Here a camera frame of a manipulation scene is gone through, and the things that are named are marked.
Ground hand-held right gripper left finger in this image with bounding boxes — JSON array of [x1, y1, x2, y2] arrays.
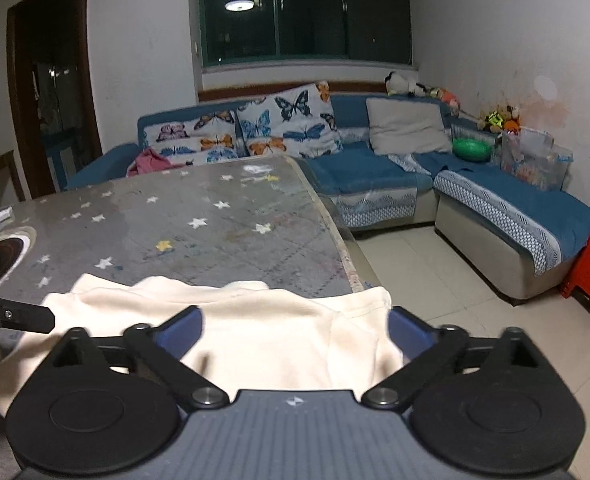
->
[[50, 305, 230, 408]]

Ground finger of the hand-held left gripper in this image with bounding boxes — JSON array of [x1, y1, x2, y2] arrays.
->
[[0, 294, 56, 333]]

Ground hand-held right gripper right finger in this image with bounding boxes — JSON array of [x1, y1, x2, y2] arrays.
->
[[362, 306, 543, 409]]

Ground cream garment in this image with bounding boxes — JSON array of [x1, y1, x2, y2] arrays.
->
[[0, 274, 406, 418]]

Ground grey star-print table cover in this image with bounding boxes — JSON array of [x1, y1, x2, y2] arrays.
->
[[0, 155, 366, 480]]

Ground blue cabinet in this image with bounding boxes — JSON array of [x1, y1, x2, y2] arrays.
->
[[42, 132, 83, 191]]

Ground blue corner sofa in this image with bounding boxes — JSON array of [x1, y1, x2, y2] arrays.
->
[[65, 91, 590, 306]]

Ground striped cloth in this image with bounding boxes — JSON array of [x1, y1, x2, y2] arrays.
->
[[390, 152, 430, 176]]

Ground pink cloth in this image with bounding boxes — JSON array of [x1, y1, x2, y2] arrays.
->
[[127, 148, 186, 177]]

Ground green round toy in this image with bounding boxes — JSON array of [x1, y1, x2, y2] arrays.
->
[[452, 137, 492, 162]]

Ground wide butterfly-print cushion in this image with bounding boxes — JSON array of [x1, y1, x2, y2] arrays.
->
[[142, 110, 238, 165]]

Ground plain grey cushion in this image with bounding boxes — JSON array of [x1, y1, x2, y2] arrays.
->
[[366, 96, 453, 155]]

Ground clear plastic storage box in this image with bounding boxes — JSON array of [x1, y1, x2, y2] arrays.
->
[[501, 129, 574, 192]]

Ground orange yellow plush toys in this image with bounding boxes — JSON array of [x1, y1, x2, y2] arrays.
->
[[477, 105, 522, 133]]

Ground square butterfly-print cushion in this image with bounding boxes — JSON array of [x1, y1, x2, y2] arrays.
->
[[236, 80, 344, 159]]

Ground pink plush toy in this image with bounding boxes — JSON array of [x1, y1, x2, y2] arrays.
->
[[427, 87, 462, 111]]

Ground black and white plush toy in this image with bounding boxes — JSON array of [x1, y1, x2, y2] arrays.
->
[[385, 71, 428, 97]]

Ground green-framed window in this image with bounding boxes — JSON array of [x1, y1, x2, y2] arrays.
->
[[197, 0, 414, 68]]

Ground dark wooden door frame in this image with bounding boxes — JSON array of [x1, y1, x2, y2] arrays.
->
[[7, 0, 103, 198]]

